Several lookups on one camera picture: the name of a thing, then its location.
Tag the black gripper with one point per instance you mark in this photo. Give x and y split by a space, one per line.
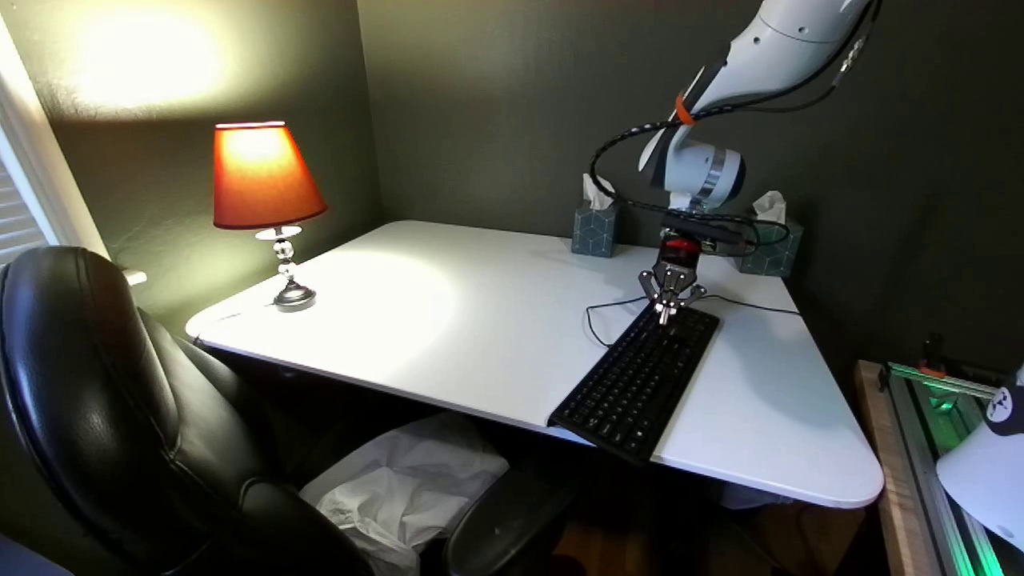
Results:
679 260

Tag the black computer keyboard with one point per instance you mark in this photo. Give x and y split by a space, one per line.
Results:
641 384

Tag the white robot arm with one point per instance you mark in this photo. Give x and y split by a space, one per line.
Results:
777 48

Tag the grey tissue box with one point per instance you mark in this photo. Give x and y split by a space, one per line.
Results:
769 259
593 224

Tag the white trash bag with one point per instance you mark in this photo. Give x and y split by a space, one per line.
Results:
404 485

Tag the orange shade table lamp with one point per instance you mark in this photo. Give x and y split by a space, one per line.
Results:
260 176

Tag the black leather office chair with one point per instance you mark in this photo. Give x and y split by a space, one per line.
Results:
105 428

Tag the white window blinds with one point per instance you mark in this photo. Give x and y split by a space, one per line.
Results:
18 220

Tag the aluminium profile frame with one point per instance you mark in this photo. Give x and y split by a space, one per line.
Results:
916 428

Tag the white window frame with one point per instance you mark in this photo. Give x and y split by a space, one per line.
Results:
59 180

